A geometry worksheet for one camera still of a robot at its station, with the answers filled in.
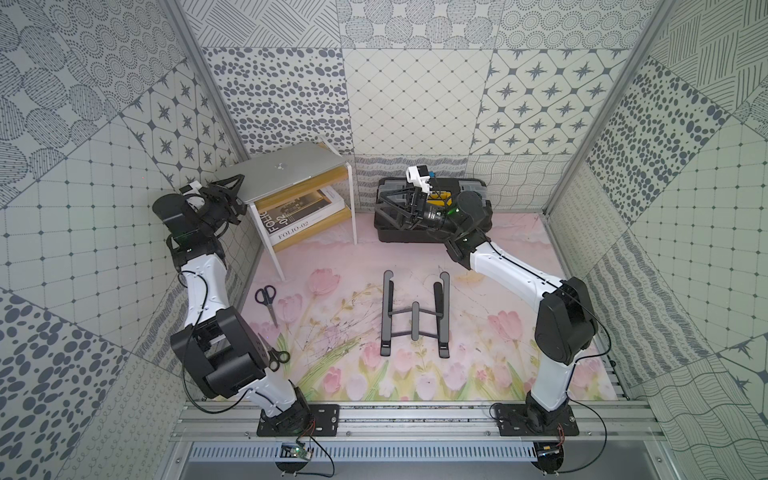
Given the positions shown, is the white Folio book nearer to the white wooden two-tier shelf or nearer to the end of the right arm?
the white wooden two-tier shelf

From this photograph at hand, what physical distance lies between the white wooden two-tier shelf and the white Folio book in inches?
0.4

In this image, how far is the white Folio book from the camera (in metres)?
0.92

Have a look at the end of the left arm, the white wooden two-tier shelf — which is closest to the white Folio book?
the white wooden two-tier shelf

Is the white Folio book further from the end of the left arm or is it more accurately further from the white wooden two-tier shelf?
the end of the left arm

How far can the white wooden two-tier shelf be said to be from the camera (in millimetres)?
→ 763
